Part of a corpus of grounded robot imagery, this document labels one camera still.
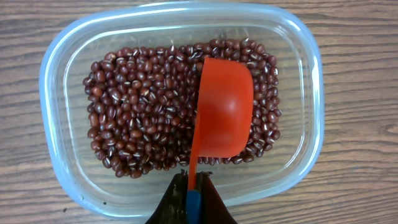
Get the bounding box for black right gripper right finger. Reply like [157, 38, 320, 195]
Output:
[197, 172, 237, 224]

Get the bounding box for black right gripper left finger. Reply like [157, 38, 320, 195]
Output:
[146, 169, 188, 224]

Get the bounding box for red measuring scoop blue handle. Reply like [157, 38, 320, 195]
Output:
[185, 57, 254, 223]

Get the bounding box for clear plastic container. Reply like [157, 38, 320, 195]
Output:
[39, 2, 324, 221]

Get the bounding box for red beans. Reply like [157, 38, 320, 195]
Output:
[83, 38, 282, 179]

